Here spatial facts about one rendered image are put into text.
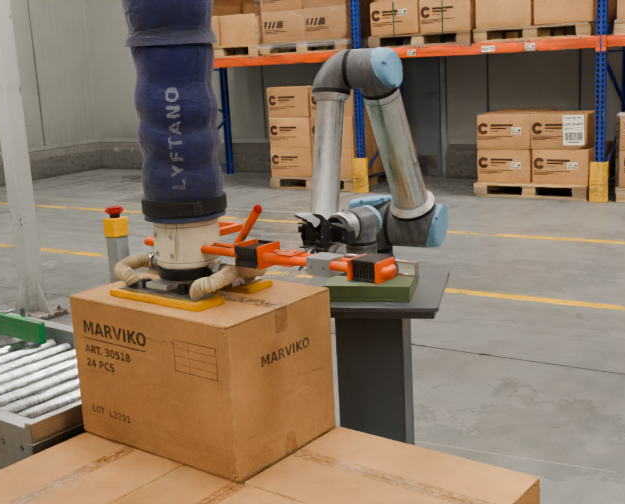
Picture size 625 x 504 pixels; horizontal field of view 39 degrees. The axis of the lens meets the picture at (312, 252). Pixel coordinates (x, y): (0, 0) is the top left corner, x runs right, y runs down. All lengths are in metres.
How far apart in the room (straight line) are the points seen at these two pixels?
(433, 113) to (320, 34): 1.82
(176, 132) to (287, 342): 0.60
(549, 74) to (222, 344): 8.92
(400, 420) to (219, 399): 1.10
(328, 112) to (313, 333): 0.69
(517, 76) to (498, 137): 1.44
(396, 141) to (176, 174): 0.77
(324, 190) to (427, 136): 8.71
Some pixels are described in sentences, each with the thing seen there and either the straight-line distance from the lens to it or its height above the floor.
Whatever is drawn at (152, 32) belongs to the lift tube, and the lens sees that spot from 2.29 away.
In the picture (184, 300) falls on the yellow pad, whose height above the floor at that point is 0.96.
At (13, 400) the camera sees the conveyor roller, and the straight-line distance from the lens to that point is 3.05.
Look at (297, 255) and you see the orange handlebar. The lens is 2.20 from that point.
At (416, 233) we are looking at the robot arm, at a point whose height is 0.97.
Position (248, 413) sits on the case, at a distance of 2.23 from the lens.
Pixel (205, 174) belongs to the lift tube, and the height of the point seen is 1.27.
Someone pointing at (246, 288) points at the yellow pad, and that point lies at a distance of 2.38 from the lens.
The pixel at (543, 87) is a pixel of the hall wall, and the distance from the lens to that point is 10.81.
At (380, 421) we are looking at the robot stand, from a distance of 3.18.
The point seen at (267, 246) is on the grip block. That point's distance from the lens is 2.23.
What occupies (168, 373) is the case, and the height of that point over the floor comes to 0.79.
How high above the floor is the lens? 1.55
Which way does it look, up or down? 12 degrees down
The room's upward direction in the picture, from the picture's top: 3 degrees counter-clockwise
